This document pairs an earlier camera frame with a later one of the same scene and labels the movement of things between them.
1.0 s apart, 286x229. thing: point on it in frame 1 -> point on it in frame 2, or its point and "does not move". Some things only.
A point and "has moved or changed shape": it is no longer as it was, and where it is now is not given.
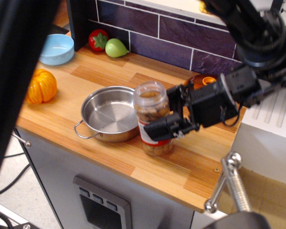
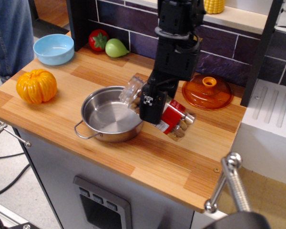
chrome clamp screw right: [230, 162] does not move
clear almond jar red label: [151, 105] has moved or changed shape
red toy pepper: [97, 39] does not move
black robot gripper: [221, 98] -> [176, 62]
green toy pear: [115, 48] does not move
